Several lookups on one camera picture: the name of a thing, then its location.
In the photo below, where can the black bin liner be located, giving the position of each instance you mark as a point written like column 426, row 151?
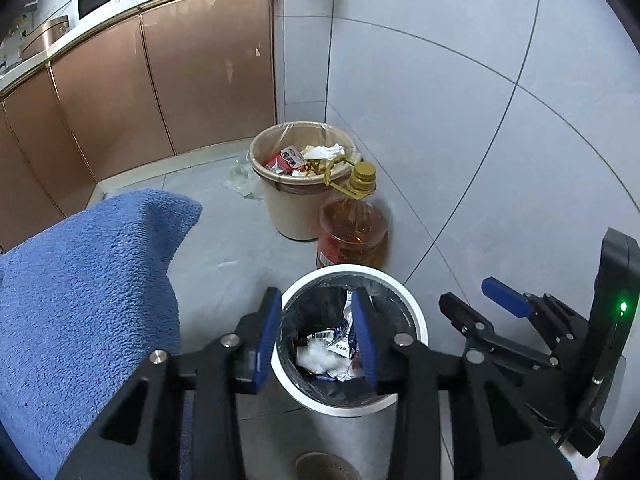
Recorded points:
column 295, row 320

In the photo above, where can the cooking oil bottle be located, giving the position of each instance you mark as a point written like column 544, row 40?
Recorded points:
column 350, row 240

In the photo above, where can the brown round object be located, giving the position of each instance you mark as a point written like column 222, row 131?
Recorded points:
column 325, row 467

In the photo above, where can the blue towel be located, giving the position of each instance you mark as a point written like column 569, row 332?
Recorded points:
column 75, row 310

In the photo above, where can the grey kitchen countertop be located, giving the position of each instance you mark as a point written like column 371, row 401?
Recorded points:
column 100, row 25

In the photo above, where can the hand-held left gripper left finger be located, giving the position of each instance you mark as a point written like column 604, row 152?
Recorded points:
column 265, row 340

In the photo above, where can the clear plastic bin liner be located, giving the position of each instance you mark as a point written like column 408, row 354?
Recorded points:
column 242, row 180

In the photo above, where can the white trash bin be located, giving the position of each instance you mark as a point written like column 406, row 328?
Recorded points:
column 400, row 300

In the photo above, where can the crumpled white paper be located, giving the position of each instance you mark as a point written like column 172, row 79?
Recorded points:
column 325, row 151

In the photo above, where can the copper kitchen cabinet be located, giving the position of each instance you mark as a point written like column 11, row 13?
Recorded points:
column 150, row 85

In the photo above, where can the copper cooking pot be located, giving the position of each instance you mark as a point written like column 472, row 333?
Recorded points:
column 45, row 37

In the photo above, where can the beige waste bin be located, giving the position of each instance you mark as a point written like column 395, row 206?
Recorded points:
column 285, row 210

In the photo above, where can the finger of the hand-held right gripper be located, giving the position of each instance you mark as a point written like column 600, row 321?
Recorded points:
column 505, row 297
column 475, row 327

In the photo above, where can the white tissue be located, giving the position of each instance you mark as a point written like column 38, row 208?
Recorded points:
column 315, row 357

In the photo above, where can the red and white packet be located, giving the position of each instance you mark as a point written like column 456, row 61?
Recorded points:
column 287, row 161

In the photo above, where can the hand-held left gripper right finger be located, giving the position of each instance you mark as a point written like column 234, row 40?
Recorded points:
column 365, row 340

